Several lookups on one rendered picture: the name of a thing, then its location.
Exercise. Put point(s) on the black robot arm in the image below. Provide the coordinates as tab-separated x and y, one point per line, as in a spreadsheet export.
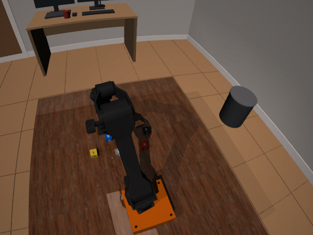
118	118

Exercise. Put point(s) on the blue block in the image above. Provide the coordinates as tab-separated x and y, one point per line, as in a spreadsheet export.
108	137

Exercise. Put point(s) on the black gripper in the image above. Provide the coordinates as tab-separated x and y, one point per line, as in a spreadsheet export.
90	126

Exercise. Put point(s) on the yellow block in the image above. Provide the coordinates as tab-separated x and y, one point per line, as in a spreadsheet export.
93	153

